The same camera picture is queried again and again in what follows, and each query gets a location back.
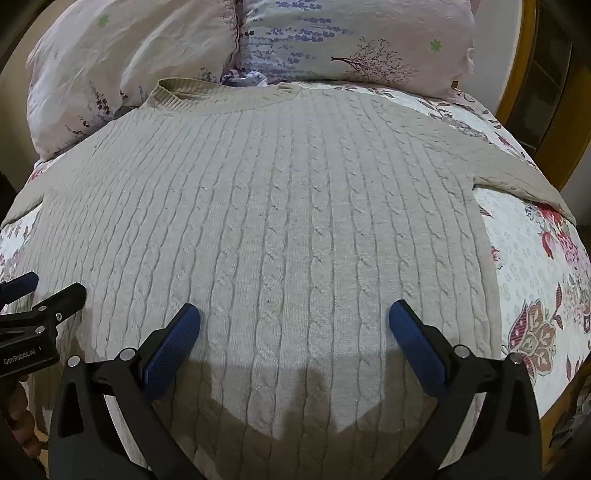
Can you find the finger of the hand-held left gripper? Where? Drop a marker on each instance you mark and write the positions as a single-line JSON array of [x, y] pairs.
[[64, 300], [21, 284]]

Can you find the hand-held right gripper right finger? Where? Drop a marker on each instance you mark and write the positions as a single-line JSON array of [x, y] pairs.
[[418, 342]]

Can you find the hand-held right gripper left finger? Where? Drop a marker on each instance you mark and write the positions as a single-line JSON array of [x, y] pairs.
[[171, 337]]

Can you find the person's left hand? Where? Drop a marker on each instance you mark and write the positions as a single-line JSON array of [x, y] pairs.
[[21, 417]]

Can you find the floral quilted bedspread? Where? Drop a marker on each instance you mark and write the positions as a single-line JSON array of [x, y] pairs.
[[535, 272]]

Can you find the pink floral pillow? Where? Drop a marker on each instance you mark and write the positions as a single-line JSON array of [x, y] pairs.
[[124, 60]]

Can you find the lavender print pillow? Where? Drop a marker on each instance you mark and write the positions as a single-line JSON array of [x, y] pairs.
[[355, 39]]

